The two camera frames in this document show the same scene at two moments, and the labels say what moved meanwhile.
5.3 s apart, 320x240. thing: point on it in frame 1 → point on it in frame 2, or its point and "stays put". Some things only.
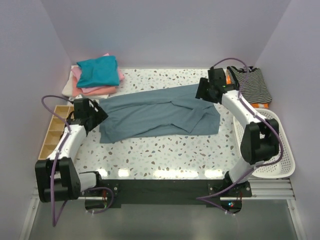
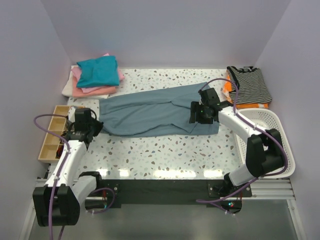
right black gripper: (202, 88) → (194, 113)
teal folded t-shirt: (103, 71) stays put
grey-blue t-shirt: (178, 110) stays put
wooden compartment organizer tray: (55, 130) stays put
